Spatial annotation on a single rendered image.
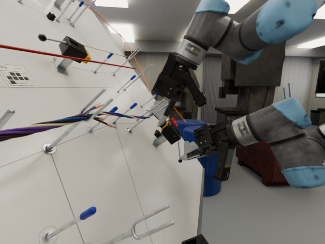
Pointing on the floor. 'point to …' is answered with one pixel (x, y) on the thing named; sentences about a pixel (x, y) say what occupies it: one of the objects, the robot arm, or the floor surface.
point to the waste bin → (315, 116)
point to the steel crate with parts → (261, 162)
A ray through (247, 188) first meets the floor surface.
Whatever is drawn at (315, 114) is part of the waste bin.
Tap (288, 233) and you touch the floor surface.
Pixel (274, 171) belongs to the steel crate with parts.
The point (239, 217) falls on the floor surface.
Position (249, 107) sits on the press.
